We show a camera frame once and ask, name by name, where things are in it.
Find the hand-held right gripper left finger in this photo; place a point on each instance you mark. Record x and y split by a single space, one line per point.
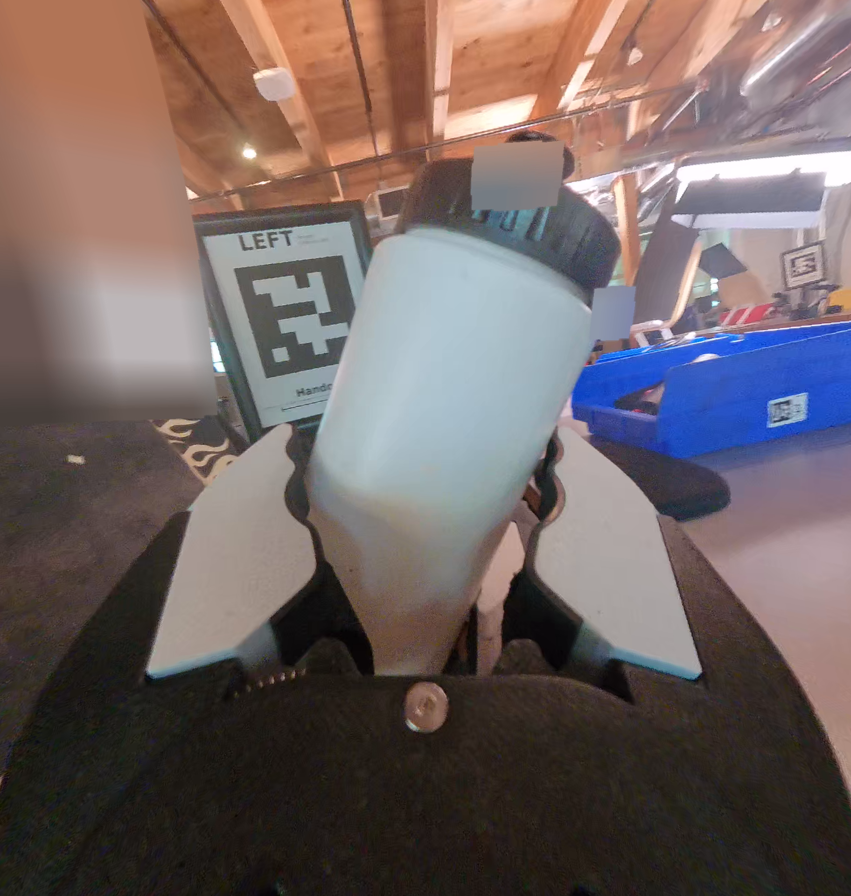
236 560

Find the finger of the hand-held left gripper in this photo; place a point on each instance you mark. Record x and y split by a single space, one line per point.
499 595

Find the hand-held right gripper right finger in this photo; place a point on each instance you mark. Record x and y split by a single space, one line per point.
607 567

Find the blue plastic storage bin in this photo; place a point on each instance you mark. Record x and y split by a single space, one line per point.
719 406
677 348

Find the black foam pad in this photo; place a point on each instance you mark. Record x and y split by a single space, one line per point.
684 490

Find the black framed marker sign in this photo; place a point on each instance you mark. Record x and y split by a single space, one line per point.
285 315

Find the black panel with pale edge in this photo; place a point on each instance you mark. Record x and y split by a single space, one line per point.
663 273

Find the studio light panel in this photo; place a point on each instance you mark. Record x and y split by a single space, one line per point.
761 189

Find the white ceiling access point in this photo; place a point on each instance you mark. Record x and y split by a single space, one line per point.
275 82

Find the silver ventilation duct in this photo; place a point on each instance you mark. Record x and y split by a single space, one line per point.
782 56

